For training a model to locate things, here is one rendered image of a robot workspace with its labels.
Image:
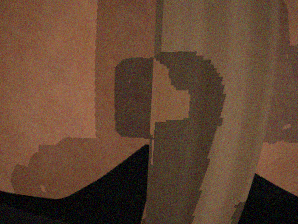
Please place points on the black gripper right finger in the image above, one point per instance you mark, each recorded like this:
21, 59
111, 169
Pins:
269, 204

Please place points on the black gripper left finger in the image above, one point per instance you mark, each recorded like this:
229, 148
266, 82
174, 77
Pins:
116, 198

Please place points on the long wooden rail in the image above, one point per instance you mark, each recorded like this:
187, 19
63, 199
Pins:
213, 80

